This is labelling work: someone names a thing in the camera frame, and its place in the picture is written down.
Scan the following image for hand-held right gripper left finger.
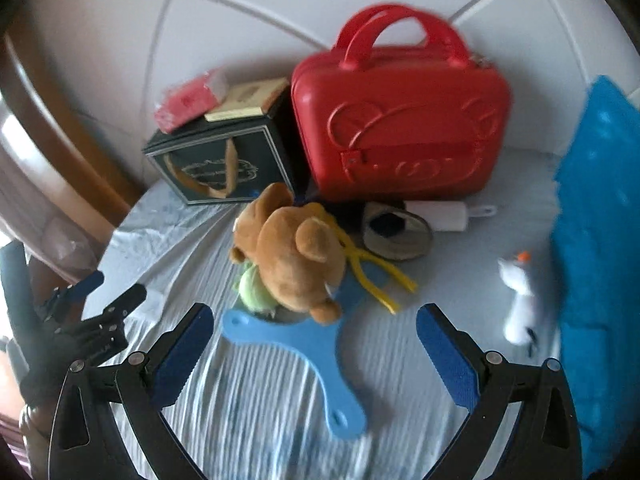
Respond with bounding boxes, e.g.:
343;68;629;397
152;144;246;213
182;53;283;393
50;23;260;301
48;302;216;480

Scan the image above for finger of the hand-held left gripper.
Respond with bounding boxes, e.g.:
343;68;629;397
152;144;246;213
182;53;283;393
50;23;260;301
50;270;106;313
80;283;149;333

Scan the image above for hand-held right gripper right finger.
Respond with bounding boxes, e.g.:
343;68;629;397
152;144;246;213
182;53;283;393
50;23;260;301
416;302;583;480

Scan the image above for blue plastic hand fan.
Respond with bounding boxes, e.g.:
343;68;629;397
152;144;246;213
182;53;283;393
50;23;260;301
220;270;368;439

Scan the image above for brown teddy bear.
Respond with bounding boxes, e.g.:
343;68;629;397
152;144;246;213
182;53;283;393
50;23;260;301
229;181;348;323

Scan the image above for blue plastic crate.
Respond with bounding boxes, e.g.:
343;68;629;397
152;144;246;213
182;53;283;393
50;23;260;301
550;75;640;477

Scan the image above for white plush toy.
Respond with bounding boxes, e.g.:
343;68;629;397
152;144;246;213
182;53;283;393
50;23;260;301
496;251;543;346

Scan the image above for light green soft toy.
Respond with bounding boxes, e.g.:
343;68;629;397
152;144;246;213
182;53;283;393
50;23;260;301
234;259;277;317

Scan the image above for yellow plastic tongs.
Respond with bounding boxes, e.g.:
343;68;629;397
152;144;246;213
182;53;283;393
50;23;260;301
320;205;418;316

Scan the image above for striped pale blue bedsheet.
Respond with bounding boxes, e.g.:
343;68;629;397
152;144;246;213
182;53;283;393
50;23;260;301
95;150;596;480

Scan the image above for tape roll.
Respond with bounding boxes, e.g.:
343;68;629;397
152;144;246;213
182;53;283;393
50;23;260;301
360;201;435;262

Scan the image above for black gift box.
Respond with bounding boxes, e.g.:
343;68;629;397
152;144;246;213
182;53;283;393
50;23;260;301
141;87;296;207

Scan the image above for red tissue pack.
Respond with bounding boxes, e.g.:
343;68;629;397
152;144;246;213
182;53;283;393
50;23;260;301
153;71;231;135

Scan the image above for red hard-shell suitcase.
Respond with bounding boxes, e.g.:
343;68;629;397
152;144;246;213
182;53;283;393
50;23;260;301
290;4;513;203

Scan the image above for flat gold box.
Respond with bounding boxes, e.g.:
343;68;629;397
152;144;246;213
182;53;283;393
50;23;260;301
204;77;291;123

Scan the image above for white padded headboard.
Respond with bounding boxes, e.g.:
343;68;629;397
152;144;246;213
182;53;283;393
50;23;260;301
30;0;640;196

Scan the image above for wooden headboard frame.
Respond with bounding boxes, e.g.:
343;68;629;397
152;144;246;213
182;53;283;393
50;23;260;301
0;25;146;246

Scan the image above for white lint roller with handle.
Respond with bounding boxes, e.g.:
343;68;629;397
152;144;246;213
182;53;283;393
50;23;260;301
402;200;498;234

